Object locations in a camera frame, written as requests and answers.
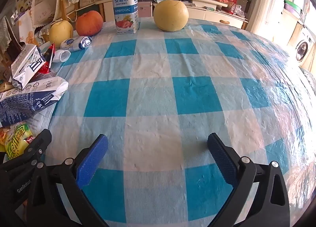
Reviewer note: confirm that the white orange-print table cover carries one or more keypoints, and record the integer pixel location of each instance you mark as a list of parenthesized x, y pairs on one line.
[(24, 27)]

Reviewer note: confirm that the white bottle cap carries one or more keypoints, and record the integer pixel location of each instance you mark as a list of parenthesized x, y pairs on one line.
[(61, 56)]

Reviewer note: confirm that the round yellow fruit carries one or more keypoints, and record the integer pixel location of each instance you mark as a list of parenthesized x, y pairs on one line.
[(170, 16)]

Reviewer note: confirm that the red gift bag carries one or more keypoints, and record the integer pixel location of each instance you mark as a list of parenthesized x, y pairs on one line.
[(232, 4)]

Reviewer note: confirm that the green yellow snack packet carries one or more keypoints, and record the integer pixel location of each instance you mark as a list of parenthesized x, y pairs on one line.
[(17, 140)]

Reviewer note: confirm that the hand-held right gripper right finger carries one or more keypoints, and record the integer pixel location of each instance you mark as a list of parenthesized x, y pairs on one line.
[(222, 160)]

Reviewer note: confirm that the stack of plastic basins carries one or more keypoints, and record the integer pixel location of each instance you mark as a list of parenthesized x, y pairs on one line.
[(292, 7)]

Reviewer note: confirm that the yellow pear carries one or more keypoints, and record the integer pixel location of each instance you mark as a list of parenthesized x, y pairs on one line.
[(60, 34)]

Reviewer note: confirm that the white washing machine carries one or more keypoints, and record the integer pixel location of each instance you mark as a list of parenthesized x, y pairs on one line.
[(302, 47)]

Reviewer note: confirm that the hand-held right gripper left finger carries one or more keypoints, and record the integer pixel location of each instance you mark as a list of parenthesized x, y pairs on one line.
[(92, 160)]

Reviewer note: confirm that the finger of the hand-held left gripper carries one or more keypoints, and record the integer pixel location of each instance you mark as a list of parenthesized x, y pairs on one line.
[(40, 142)]

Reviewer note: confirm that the white milk carton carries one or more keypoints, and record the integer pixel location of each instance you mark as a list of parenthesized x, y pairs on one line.
[(24, 69)]

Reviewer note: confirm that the cream tv cabinet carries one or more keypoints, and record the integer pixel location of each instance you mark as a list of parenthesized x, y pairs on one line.
[(209, 13)]

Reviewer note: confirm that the red snack wrapper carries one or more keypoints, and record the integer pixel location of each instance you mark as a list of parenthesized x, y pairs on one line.
[(49, 54)]

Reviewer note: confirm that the red apple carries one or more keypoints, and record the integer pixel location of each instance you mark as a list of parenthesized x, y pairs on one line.
[(89, 23)]

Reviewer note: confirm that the pink storage case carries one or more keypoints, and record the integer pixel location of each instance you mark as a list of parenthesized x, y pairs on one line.
[(144, 8)]

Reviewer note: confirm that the white curtain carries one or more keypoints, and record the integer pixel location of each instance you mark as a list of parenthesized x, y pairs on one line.
[(266, 0)]

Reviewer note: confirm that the white yogurt drink carton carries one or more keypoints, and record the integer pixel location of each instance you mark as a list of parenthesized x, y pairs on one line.
[(124, 7)]

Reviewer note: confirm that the white pouch with foil end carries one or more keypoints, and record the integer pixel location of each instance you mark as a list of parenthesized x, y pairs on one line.
[(75, 43)]

